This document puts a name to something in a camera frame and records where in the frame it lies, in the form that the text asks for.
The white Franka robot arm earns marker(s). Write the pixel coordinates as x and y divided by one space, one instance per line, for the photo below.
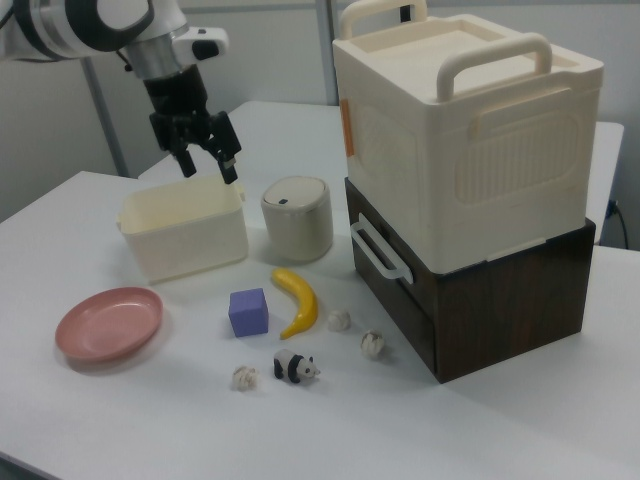
60 25

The purple cube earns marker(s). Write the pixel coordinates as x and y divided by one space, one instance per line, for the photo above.
247 315

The small cream lidded bin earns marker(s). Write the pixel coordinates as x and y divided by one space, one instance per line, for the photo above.
295 230

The panda figurine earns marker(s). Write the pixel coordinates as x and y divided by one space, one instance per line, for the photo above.
287 365

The cream open plastic container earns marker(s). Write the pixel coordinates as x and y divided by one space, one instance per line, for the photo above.
190 240

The yellow banana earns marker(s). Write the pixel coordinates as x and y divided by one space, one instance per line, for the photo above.
305 305

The crumpled white paper ball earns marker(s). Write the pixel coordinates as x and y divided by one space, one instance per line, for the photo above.
340 320
372 343
244 378

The large cream storage box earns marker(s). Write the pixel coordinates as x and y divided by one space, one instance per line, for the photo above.
500 150

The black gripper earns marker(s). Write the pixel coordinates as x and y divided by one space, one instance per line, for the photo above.
175 95

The pink plate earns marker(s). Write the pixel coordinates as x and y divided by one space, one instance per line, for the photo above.
107 325

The orange tape strip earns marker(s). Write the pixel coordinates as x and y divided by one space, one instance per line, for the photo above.
347 127

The dark wooden drawer box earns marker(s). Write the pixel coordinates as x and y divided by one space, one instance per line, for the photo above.
500 320

